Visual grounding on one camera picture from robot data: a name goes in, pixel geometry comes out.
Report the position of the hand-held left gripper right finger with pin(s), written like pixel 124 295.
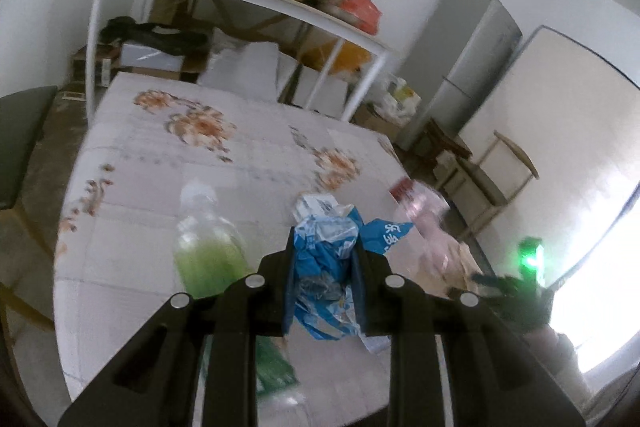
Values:
pixel 359 297

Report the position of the orange plastic bag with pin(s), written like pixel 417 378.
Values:
pixel 345 57

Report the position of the cardboard box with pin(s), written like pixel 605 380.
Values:
pixel 97 64

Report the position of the small white foam box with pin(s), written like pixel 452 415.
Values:
pixel 320 89

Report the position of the blue plastic wrapper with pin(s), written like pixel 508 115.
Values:
pixel 320 257

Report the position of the green packet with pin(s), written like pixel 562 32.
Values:
pixel 272 367

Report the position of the yellowish plastic bag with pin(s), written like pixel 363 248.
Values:
pixel 402 97

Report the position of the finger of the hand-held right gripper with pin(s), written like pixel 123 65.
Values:
pixel 487 281

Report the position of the dark chair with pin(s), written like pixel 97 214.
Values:
pixel 20 142

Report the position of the wooden chair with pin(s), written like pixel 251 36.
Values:
pixel 500 187

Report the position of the grey refrigerator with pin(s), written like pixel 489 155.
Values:
pixel 465 57

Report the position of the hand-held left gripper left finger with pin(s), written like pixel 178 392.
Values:
pixel 288 297

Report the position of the white paper box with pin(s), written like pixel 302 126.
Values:
pixel 150 57

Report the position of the black cloth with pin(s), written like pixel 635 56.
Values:
pixel 150 32

